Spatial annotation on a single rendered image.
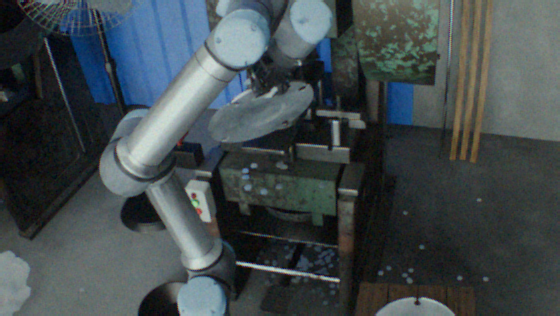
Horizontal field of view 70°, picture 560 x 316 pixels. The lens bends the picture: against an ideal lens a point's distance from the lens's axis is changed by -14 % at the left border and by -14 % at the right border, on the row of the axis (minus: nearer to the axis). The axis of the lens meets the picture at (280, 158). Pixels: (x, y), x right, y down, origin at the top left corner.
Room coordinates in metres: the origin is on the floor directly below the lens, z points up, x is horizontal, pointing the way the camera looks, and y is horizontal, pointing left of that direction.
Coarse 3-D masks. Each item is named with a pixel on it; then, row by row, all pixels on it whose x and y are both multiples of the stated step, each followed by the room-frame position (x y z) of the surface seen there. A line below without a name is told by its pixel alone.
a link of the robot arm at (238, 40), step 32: (256, 0) 0.71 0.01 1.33; (224, 32) 0.61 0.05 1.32; (256, 32) 0.61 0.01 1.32; (192, 64) 0.65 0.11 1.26; (224, 64) 0.63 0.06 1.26; (160, 96) 0.67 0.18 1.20; (192, 96) 0.64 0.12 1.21; (160, 128) 0.65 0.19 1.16; (128, 160) 0.65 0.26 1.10; (160, 160) 0.67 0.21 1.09; (128, 192) 0.66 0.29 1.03
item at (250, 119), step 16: (240, 96) 0.95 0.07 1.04; (288, 96) 1.03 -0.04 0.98; (304, 96) 1.06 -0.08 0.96; (224, 112) 0.97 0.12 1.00; (240, 112) 0.99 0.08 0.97; (256, 112) 1.04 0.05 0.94; (272, 112) 1.07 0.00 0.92; (288, 112) 1.09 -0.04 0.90; (208, 128) 0.99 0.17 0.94; (224, 128) 1.01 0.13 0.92; (240, 128) 1.05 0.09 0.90; (256, 128) 1.08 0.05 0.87; (272, 128) 1.11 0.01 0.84
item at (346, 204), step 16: (368, 80) 1.52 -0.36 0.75; (368, 96) 1.50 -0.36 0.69; (368, 112) 1.48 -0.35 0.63; (368, 128) 1.39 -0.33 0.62; (368, 144) 1.29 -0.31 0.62; (352, 160) 1.21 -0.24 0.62; (368, 160) 1.26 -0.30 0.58; (352, 176) 1.10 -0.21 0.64; (368, 176) 1.30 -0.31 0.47; (384, 176) 1.78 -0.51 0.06; (352, 192) 1.04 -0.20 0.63; (368, 192) 1.17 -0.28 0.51; (352, 208) 1.01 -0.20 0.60; (368, 208) 1.39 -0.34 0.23; (384, 208) 1.59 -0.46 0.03; (352, 224) 1.01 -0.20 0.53; (368, 224) 1.40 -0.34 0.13; (384, 224) 1.48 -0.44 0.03; (352, 240) 1.01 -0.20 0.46; (368, 240) 1.35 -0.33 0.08; (384, 240) 1.38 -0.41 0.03; (352, 256) 1.01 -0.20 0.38; (368, 256) 1.30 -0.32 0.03; (352, 272) 1.01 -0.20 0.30; (368, 272) 1.21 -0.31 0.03; (352, 288) 1.01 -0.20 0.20; (352, 304) 1.01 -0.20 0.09
